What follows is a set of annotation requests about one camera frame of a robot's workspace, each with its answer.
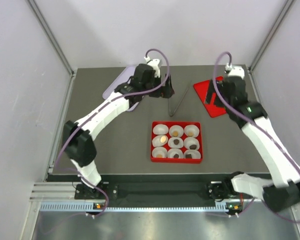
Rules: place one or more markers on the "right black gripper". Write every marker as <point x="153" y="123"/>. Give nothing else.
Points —
<point x="211" y="90"/>

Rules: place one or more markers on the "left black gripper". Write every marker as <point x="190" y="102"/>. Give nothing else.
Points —
<point x="166" y="91"/>

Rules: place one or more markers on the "red box lid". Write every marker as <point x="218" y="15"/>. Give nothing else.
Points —
<point x="201" y="88"/>

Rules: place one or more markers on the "metal tongs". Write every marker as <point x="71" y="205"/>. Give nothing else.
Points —
<point x="172" y="112"/>

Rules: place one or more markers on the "caramel round chocolate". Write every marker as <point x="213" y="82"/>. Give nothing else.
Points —
<point x="175" y="134"/>

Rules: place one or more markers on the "cream white chocolate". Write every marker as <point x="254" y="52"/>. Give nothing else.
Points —
<point x="163" y="139"/>

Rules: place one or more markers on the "dark round chocolate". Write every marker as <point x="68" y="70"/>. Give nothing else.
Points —
<point x="176" y="141"/>

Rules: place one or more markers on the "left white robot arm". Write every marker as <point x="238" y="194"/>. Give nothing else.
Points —
<point x="78" y="136"/>

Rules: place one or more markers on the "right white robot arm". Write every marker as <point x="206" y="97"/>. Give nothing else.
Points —
<point x="282" y="190"/>

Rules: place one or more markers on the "red chocolate box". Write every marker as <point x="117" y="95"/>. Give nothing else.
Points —
<point x="183" y="160"/>

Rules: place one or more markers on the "white paper cup top-left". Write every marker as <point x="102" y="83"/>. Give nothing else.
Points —
<point x="160" y="129"/>

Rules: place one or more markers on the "white paper cup top-right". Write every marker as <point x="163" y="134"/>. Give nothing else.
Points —
<point x="191" y="129"/>

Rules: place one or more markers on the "white paper cup top-middle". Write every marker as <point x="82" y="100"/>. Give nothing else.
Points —
<point x="176" y="128"/>

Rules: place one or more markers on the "lavender plastic tray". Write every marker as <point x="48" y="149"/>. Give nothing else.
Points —
<point x="121" y="78"/>

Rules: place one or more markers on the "white paper cup middle-left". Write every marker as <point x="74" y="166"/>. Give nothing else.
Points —
<point x="156" y="141"/>

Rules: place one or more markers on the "white paper cup centre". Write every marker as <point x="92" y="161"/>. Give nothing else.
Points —
<point x="173" y="146"/>

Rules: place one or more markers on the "white paper cup middle-right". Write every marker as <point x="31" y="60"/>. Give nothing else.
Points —
<point x="191" y="141"/>

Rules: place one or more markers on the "white paper cup bottom-left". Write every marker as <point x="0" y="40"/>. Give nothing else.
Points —
<point x="159" y="150"/>

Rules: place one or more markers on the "white paper cup bottom-middle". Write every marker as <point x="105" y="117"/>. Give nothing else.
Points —
<point x="174" y="151"/>

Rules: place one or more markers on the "white paper cup bottom-right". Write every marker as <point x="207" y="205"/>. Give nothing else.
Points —
<point x="195" y="154"/>

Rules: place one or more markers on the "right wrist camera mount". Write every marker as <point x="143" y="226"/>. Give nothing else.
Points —
<point x="234" y="71"/>

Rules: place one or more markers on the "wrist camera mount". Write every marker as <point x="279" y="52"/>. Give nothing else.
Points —
<point x="155" y="64"/>
<point x="234" y="71"/>

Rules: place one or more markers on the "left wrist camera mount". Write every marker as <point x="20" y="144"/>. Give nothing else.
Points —
<point x="155" y="64"/>

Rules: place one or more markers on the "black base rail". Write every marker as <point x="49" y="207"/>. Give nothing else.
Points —
<point x="155" y="189"/>

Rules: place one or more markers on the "grey slotted cable duct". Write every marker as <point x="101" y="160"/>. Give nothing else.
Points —
<point x="50" y="206"/>

